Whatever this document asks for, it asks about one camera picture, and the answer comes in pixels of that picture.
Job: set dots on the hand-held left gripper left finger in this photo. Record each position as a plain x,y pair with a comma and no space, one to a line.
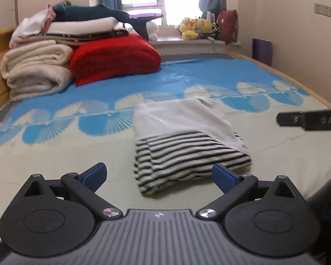
95,174

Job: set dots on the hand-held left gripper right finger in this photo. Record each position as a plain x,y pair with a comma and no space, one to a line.
223,176

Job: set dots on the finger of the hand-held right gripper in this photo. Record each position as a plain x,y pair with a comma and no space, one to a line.
288,119

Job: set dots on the black white striped garment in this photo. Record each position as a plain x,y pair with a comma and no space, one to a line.
182,149

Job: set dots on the pink white clothes pile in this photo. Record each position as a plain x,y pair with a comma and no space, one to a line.
30,26

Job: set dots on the blue cream patterned bed sheet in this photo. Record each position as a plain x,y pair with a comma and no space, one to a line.
71,132

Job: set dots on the purple box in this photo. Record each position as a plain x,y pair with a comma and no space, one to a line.
262,52

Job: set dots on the cream folded quilt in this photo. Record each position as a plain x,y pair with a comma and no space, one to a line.
33,56
41,84

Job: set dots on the red cushion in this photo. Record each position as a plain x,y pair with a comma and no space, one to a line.
228,26

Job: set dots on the red folded blanket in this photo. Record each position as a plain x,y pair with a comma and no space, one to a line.
113,58

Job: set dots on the white window sill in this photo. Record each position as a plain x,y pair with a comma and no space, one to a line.
195,45

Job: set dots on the yellow plush toy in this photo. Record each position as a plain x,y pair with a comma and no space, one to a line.
204,26
189,34

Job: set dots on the dark patterned folded blanket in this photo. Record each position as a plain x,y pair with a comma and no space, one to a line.
99,34

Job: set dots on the white folded blanket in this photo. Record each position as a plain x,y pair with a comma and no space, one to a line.
82,26

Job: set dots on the white plush toy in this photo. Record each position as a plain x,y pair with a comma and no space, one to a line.
153,30

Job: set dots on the teal shark plush toy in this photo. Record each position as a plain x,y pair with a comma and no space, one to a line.
99,12

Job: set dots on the wall socket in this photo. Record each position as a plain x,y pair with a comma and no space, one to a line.
326,10
318,8

